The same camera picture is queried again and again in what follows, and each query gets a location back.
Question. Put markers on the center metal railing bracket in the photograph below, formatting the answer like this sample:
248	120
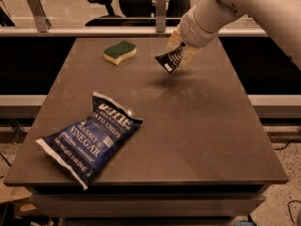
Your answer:
160	16

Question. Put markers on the black office chair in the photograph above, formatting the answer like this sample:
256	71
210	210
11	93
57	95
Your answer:
138	13

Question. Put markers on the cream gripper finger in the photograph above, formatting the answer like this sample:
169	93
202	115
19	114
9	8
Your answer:
175	41
189	55

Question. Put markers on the green and yellow sponge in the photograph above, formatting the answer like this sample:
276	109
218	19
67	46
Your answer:
119	52

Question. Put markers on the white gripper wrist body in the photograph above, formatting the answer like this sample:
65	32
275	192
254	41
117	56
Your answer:
190	32

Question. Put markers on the horizontal metal rail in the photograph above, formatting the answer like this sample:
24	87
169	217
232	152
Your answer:
118	31

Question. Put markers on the blue kettle chips bag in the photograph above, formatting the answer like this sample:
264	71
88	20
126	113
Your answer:
85	147

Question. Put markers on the metal railing bracket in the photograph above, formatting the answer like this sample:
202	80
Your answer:
160	16
42	23

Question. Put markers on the left metal railing bracket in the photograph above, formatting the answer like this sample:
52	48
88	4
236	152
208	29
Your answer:
42	23

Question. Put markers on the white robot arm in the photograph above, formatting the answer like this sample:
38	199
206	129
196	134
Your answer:
280	19

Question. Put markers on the black rxbar chocolate bar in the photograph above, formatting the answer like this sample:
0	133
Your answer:
172	60

